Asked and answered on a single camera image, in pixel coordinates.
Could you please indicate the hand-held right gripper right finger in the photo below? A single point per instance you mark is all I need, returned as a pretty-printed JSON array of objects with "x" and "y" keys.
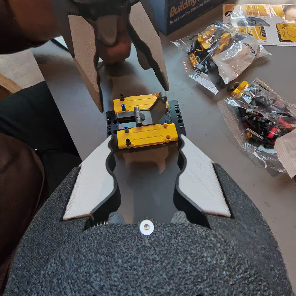
[{"x": 201, "y": 182}]

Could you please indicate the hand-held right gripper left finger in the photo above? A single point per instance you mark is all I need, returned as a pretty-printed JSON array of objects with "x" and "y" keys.
[{"x": 92, "y": 185}]

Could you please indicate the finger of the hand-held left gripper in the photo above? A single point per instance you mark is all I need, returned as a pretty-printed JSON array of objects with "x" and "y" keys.
[
  {"x": 148, "y": 37},
  {"x": 84, "y": 50}
]

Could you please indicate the blue cardboard kit box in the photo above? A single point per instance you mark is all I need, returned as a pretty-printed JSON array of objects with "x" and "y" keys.
[{"x": 182, "y": 18}]

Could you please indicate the yellow black brick assembly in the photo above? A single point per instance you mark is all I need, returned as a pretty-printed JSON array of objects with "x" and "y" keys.
[{"x": 148, "y": 136}]

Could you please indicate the grey desk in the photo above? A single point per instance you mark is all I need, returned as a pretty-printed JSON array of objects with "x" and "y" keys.
[{"x": 208, "y": 150}]

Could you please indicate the person's left hand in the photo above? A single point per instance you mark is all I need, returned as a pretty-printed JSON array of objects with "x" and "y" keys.
[{"x": 118, "y": 52}]

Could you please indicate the person's brown shirt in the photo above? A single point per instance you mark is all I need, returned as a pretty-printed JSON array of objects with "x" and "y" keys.
[{"x": 18, "y": 185}]

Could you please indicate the person's black trouser legs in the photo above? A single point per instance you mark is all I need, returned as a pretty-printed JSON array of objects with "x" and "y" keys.
[{"x": 34, "y": 111}]

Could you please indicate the clear bag black red parts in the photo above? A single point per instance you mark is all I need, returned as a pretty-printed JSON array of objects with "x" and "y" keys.
[{"x": 259, "y": 120}]

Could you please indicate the clear bag yellow grey parts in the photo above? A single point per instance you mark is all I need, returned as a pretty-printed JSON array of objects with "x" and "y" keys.
[{"x": 231, "y": 57}]

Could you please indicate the yellow curved brick piece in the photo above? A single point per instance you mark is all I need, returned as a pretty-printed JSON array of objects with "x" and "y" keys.
[{"x": 241, "y": 86}]

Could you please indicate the yellow black sticker sheet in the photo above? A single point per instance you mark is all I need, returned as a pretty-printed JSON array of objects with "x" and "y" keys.
[{"x": 286, "y": 32}]

